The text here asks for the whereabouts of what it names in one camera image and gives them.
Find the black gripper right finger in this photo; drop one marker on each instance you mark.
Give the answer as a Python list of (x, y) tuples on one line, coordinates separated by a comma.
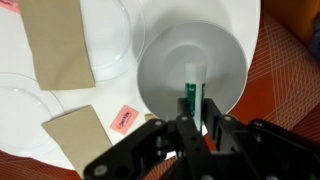
[(233, 140)]

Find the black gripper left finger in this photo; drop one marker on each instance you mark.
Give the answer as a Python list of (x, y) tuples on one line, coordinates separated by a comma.
[(186, 133)]

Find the green and white marker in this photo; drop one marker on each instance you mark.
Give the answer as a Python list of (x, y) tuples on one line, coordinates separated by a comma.
[(196, 75)]

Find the grey bowl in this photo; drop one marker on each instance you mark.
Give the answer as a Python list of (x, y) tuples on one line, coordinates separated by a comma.
[(166, 66)]

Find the small cardboard square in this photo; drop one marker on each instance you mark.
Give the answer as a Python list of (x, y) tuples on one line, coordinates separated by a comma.
[(150, 117)]

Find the pink printed paper note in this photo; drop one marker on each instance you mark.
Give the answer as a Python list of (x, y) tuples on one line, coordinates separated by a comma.
[(125, 119)]

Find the large cardboard rectangle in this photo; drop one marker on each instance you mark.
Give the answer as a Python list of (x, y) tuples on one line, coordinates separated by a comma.
[(76, 140)]

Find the clear plastic plate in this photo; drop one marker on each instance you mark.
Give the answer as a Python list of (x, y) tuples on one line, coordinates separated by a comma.
[(23, 113), (113, 40)]

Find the round white table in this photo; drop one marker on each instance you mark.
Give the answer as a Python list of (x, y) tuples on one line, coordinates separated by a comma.
[(233, 13)]

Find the long cardboard strip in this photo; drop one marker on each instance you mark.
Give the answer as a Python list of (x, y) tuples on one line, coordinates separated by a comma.
[(56, 43)]

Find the small pink paper note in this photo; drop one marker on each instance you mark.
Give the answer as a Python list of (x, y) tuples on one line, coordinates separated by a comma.
[(8, 4)]

